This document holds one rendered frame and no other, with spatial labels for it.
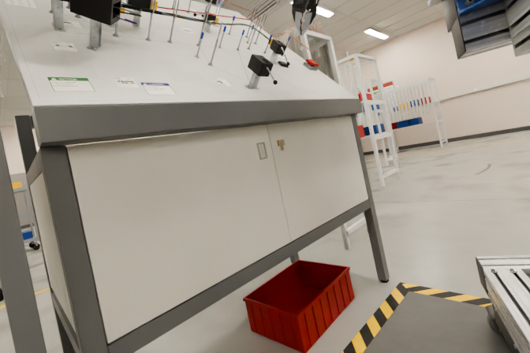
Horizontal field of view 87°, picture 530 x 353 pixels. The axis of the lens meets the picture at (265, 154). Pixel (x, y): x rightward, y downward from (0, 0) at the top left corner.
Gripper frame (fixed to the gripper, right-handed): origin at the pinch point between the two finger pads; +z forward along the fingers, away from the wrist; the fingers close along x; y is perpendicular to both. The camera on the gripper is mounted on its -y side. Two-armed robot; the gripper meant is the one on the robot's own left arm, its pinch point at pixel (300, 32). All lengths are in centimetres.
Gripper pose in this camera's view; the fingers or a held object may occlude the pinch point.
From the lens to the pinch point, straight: 116.5
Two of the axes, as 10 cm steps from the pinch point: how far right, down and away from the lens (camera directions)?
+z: -0.6, 7.1, 7.0
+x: -9.3, -2.9, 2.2
